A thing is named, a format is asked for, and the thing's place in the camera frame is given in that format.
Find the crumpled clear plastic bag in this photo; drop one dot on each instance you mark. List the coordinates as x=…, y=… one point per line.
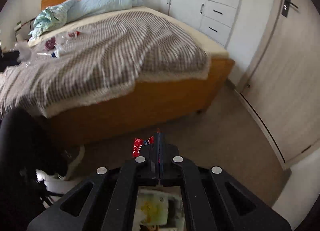
x=61, y=49

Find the fern print trash bag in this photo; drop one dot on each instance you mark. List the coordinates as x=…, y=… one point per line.
x=159, y=208

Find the purple crumpled cloth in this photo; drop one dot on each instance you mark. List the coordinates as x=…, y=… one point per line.
x=50, y=43

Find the cream bed sheet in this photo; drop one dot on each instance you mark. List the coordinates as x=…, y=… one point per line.
x=208, y=45

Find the wooden bed frame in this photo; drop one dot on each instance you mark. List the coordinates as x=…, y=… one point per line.
x=147, y=104

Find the white plastic glove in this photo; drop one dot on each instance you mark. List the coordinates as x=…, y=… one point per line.
x=25, y=53

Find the grey sneaker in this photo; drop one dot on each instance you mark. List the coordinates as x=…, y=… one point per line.
x=74, y=157

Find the checkered bed blanket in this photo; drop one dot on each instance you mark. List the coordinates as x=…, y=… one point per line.
x=104, y=62

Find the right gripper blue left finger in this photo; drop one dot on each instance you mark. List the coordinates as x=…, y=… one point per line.
x=150, y=151

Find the red snack wrapper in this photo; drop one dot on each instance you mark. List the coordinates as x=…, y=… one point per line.
x=139, y=143

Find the crumpled floral duvet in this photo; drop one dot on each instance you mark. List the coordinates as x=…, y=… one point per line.
x=51, y=18

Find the beige room door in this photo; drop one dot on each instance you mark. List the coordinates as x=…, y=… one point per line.
x=281, y=85

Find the light blue pillow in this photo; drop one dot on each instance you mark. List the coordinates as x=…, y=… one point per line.
x=86, y=8

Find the black bedside rack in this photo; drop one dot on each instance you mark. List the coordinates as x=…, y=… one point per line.
x=22, y=30

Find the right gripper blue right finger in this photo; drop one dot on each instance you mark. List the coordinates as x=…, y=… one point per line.
x=166, y=153

